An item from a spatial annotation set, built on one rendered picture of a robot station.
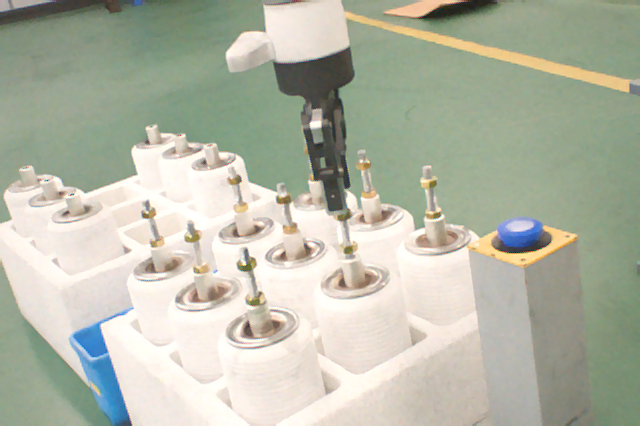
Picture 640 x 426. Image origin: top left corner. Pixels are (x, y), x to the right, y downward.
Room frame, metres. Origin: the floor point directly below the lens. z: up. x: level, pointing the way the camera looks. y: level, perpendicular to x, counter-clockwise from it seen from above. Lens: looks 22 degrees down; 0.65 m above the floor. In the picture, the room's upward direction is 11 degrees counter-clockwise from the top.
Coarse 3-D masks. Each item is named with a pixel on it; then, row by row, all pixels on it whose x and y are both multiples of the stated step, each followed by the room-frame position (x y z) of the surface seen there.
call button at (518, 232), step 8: (504, 224) 0.69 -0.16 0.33; (512, 224) 0.69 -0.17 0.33; (520, 224) 0.69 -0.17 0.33; (528, 224) 0.68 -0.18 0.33; (536, 224) 0.68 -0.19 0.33; (504, 232) 0.68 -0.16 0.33; (512, 232) 0.67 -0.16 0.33; (520, 232) 0.67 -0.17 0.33; (528, 232) 0.67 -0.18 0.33; (536, 232) 0.67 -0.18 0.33; (504, 240) 0.68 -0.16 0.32; (512, 240) 0.67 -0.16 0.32; (520, 240) 0.67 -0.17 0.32; (528, 240) 0.67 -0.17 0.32; (536, 240) 0.67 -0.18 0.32
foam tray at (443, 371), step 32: (128, 320) 0.96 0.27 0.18; (416, 320) 0.81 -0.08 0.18; (128, 352) 0.88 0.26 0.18; (160, 352) 0.86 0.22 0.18; (320, 352) 0.82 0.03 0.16; (416, 352) 0.75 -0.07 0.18; (448, 352) 0.75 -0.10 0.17; (480, 352) 0.78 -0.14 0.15; (128, 384) 0.92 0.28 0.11; (160, 384) 0.81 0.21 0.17; (192, 384) 0.78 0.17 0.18; (224, 384) 0.76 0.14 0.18; (352, 384) 0.71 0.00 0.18; (384, 384) 0.71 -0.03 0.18; (416, 384) 0.73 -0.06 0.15; (448, 384) 0.75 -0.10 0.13; (480, 384) 0.77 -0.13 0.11; (160, 416) 0.84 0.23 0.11; (192, 416) 0.74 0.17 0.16; (224, 416) 0.70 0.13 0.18; (320, 416) 0.67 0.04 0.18; (352, 416) 0.69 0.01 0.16; (384, 416) 0.71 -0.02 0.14; (416, 416) 0.73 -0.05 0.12; (448, 416) 0.75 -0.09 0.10; (480, 416) 0.77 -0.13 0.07
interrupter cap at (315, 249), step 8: (304, 240) 0.93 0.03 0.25; (312, 240) 0.92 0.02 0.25; (320, 240) 0.91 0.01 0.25; (272, 248) 0.92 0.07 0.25; (280, 248) 0.92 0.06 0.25; (304, 248) 0.91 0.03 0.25; (312, 248) 0.90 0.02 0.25; (320, 248) 0.89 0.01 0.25; (264, 256) 0.90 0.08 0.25; (272, 256) 0.90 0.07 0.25; (280, 256) 0.90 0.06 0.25; (304, 256) 0.89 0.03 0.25; (312, 256) 0.88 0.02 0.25; (320, 256) 0.87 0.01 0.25; (272, 264) 0.87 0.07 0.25; (280, 264) 0.87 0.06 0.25; (288, 264) 0.87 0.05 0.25; (296, 264) 0.86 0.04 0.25; (304, 264) 0.86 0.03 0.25
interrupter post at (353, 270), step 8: (344, 256) 0.80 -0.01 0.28; (360, 256) 0.79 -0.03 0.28; (344, 264) 0.79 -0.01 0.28; (352, 264) 0.78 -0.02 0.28; (360, 264) 0.79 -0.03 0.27; (344, 272) 0.79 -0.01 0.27; (352, 272) 0.78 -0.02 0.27; (360, 272) 0.79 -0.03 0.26; (352, 280) 0.79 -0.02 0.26; (360, 280) 0.79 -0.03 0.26
